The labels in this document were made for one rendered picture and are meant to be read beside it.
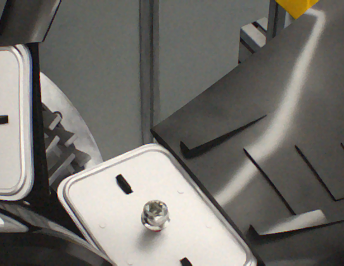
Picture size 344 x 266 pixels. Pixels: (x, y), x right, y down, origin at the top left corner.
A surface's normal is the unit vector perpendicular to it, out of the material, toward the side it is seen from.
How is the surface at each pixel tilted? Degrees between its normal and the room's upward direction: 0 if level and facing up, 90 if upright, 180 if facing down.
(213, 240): 7
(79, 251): 36
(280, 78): 3
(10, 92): 48
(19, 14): 42
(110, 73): 90
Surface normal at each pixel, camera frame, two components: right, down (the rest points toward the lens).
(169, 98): 0.55, 0.66
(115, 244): 0.11, -0.67
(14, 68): -0.42, 0.05
